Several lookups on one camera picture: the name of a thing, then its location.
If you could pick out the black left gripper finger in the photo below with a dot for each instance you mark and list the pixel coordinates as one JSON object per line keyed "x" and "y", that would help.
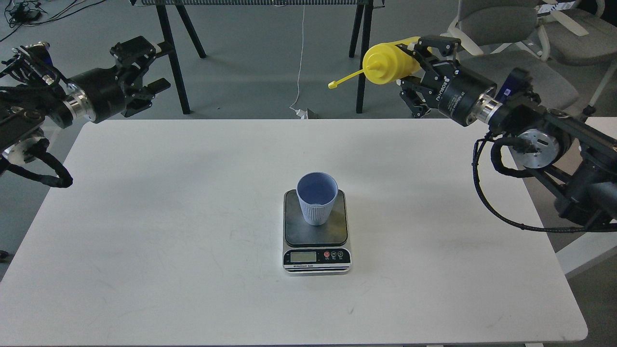
{"x": 133, "y": 57}
{"x": 139, "y": 99}

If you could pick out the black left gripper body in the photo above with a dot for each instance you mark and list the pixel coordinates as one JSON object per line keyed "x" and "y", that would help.
{"x": 97, "y": 94}

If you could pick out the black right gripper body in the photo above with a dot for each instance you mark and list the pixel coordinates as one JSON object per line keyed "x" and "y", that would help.
{"x": 453, "y": 89}

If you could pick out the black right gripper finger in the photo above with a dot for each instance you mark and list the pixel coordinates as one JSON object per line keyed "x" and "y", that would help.
{"x": 410, "y": 86}
{"x": 423, "y": 50}

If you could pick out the yellow squeeze bottle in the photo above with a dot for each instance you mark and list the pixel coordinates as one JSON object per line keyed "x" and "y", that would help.
{"x": 385, "y": 63}

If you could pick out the blue plastic cup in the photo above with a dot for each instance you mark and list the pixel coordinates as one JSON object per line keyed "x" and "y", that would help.
{"x": 317, "y": 192}

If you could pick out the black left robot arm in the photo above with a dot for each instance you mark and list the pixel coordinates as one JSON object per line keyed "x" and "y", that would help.
{"x": 43, "y": 92}

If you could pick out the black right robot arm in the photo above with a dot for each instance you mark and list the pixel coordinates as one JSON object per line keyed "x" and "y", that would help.
{"x": 587, "y": 197}

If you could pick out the digital kitchen scale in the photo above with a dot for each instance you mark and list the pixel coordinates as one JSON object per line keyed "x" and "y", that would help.
{"x": 315, "y": 250}

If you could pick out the grey office chair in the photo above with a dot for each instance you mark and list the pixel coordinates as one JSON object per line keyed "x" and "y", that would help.
{"x": 501, "y": 29}
{"x": 580, "y": 37}

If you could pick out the black metal table frame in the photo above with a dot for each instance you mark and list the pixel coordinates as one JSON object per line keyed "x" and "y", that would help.
{"x": 361, "y": 32}

